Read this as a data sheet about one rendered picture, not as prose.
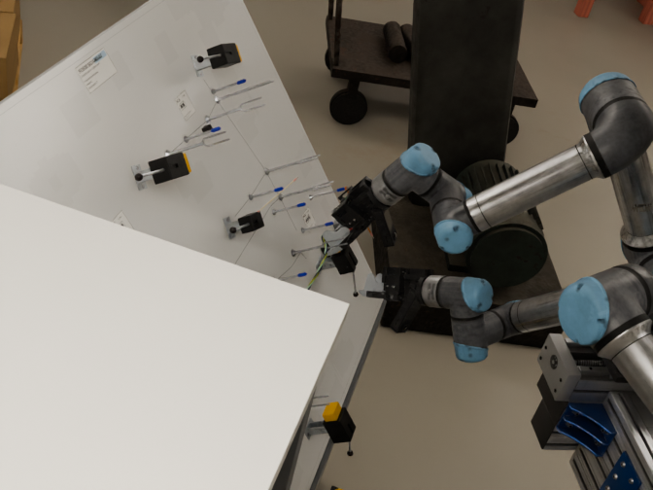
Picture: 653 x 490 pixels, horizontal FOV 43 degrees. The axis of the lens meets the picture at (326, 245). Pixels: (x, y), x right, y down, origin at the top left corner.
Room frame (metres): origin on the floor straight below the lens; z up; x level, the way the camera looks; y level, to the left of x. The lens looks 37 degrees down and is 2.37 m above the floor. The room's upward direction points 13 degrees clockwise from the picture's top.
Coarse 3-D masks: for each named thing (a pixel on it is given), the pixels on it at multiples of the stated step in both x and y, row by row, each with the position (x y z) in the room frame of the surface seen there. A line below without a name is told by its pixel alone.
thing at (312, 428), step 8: (344, 408) 1.24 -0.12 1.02; (344, 416) 1.22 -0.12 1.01; (312, 424) 1.24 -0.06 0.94; (320, 424) 1.23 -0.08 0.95; (328, 424) 1.20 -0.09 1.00; (336, 424) 1.20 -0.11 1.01; (344, 424) 1.21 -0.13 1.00; (352, 424) 1.23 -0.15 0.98; (312, 432) 1.22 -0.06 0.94; (320, 432) 1.22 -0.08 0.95; (328, 432) 1.20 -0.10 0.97; (336, 432) 1.20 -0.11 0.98; (344, 432) 1.20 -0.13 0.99; (352, 432) 1.22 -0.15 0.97; (336, 440) 1.20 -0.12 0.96; (344, 440) 1.19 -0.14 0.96
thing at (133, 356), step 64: (0, 192) 0.65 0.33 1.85; (0, 256) 0.56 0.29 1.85; (64, 256) 0.58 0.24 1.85; (128, 256) 0.60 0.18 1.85; (192, 256) 0.62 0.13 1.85; (0, 320) 0.48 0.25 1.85; (64, 320) 0.50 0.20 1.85; (128, 320) 0.52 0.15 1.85; (192, 320) 0.54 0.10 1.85; (256, 320) 0.55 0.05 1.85; (320, 320) 0.57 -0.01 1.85; (0, 384) 0.42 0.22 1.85; (64, 384) 0.43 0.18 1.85; (128, 384) 0.45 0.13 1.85; (192, 384) 0.46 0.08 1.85; (256, 384) 0.48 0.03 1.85; (0, 448) 0.36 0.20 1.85; (64, 448) 0.37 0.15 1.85; (128, 448) 0.39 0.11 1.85; (192, 448) 0.40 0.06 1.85; (256, 448) 0.41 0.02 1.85
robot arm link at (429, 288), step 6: (432, 276) 1.52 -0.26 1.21; (438, 276) 1.51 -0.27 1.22; (426, 282) 1.50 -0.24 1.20; (432, 282) 1.50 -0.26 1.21; (426, 288) 1.49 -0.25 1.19; (432, 288) 1.48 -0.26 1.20; (426, 294) 1.48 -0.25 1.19; (432, 294) 1.48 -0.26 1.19; (426, 300) 1.48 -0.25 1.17; (432, 300) 1.47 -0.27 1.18; (432, 306) 1.48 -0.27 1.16; (438, 306) 1.47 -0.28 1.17
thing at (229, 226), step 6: (228, 216) 1.39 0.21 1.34; (246, 216) 1.35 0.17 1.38; (252, 216) 1.35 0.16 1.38; (258, 216) 1.38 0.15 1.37; (228, 222) 1.38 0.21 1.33; (234, 222) 1.36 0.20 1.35; (240, 222) 1.35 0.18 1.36; (246, 222) 1.35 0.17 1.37; (252, 222) 1.34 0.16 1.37; (258, 222) 1.36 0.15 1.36; (228, 228) 1.36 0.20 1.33; (234, 228) 1.31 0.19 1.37; (240, 228) 1.36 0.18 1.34; (246, 228) 1.34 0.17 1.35; (252, 228) 1.34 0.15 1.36; (228, 234) 1.36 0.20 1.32; (234, 234) 1.37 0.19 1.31
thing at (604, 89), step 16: (592, 80) 1.65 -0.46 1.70; (608, 80) 1.62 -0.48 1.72; (624, 80) 1.63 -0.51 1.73; (592, 96) 1.60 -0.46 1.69; (608, 96) 1.56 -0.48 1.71; (624, 96) 1.55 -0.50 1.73; (640, 96) 1.58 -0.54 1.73; (592, 112) 1.57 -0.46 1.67; (592, 128) 1.55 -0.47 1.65; (640, 160) 1.59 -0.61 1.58; (624, 176) 1.59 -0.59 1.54; (640, 176) 1.59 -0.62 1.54; (624, 192) 1.60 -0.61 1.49; (640, 192) 1.59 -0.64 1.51; (624, 208) 1.61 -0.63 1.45; (640, 208) 1.60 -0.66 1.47; (624, 224) 1.63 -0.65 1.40; (640, 224) 1.60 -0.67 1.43; (624, 240) 1.63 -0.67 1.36; (640, 240) 1.60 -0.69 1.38; (624, 256) 1.68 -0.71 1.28; (640, 256) 1.60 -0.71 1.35
